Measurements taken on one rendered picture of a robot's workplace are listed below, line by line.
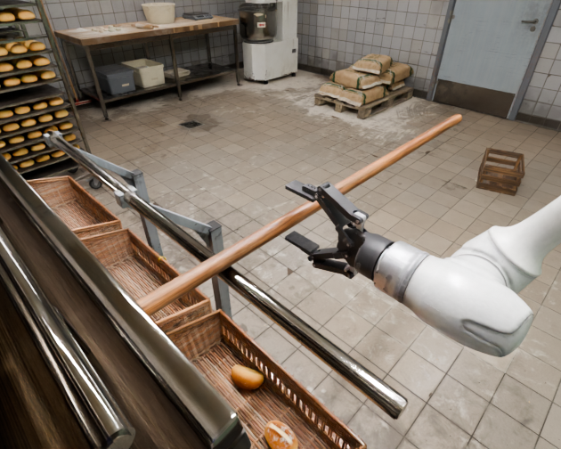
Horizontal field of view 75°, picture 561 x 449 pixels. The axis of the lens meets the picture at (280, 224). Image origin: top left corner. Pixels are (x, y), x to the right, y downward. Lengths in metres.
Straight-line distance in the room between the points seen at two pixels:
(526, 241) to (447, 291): 0.18
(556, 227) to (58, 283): 0.63
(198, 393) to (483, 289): 0.44
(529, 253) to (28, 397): 0.64
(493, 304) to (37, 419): 0.50
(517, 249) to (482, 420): 1.38
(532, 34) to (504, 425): 4.20
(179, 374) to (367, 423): 1.62
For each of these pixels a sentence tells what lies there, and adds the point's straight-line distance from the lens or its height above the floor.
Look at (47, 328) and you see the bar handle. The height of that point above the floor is 1.46.
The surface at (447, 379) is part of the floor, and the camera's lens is 2.03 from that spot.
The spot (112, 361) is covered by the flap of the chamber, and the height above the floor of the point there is 1.41.
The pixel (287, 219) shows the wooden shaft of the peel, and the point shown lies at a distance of 0.70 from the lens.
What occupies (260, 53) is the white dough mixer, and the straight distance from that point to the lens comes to 5.98.
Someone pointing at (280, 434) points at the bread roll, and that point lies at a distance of 1.05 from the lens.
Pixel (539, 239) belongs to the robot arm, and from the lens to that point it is 0.68.
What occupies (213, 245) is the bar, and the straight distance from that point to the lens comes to 1.14.
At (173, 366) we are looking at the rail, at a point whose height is 1.43.
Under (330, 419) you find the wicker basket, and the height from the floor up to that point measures 0.72.
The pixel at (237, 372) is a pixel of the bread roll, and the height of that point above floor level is 0.65.
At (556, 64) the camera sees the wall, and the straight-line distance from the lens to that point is 5.26.
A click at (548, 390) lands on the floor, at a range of 2.22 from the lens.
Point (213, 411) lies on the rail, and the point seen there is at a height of 1.43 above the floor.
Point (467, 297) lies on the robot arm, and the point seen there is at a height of 1.24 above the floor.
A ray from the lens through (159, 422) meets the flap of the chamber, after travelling 0.23.
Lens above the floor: 1.61
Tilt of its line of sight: 36 degrees down
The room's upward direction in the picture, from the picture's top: straight up
